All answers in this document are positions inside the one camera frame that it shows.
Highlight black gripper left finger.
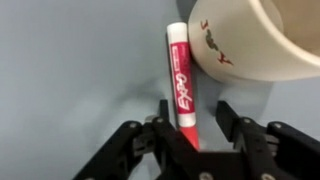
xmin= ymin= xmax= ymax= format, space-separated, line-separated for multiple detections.
xmin=73 ymin=99 xmax=201 ymax=180

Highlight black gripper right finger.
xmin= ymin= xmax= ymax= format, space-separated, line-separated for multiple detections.
xmin=215 ymin=100 xmax=320 ymax=180

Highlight red dry erase marker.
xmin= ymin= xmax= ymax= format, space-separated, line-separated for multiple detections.
xmin=166 ymin=21 xmax=201 ymax=151

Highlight white ceramic mug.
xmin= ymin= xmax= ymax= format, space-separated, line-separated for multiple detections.
xmin=187 ymin=0 xmax=320 ymax=83

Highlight blue chair holding mug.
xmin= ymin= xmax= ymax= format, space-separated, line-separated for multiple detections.
xmin=0 ymin=0 xmax=320 ymax=180

